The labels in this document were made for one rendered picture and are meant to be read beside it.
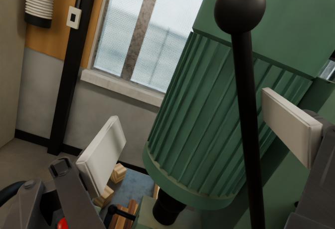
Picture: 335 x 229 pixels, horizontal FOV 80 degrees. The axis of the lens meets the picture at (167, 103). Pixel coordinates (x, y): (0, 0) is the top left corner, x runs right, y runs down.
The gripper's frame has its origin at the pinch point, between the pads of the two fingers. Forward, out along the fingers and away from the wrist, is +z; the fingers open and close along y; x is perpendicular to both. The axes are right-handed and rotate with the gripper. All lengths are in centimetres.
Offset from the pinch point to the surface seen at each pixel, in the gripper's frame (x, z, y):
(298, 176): -14.3, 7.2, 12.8
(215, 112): -2.3, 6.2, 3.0
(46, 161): -74, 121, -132
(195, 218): -30.3, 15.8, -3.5
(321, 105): -4.3, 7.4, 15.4
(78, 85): -18, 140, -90
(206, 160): -8.7, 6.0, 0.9
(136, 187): -38, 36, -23
